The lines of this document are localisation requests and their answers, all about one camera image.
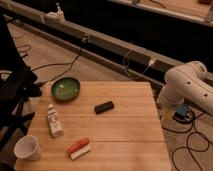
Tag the green ceramic bowl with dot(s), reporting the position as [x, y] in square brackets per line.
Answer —
[65, 89]

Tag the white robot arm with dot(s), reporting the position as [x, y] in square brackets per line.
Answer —
[187, 81]

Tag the black rectangular block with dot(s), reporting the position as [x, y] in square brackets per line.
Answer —
[104, 107]

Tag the white squeeze bottle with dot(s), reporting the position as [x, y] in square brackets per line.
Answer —
[54, 121]

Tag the orange and white eraser brush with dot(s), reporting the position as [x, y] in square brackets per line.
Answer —
[79, 148]

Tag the blue box on floor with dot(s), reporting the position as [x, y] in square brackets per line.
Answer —
[182, 110]

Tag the white paper cup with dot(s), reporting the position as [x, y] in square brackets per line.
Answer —
[28, 148]

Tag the long grey metal rail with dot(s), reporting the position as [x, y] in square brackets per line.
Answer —
[142, 42]

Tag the white clamp on rail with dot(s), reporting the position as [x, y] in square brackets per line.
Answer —
[58, 15]

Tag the black chair frame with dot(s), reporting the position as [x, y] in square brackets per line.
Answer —
[16, 89]

